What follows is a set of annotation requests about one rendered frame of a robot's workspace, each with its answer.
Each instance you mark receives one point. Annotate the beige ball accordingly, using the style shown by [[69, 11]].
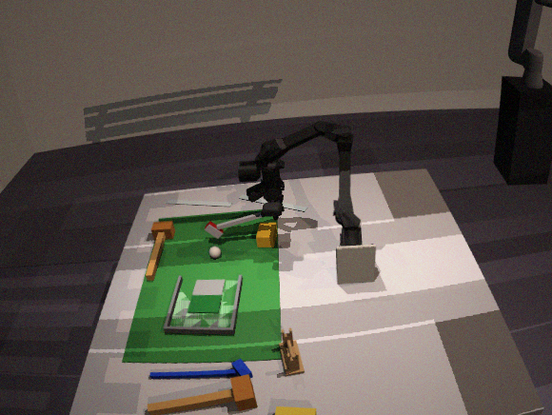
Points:
[[214, 252]]

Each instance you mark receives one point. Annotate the green flat mat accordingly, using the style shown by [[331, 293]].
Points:
[[258, 328]]

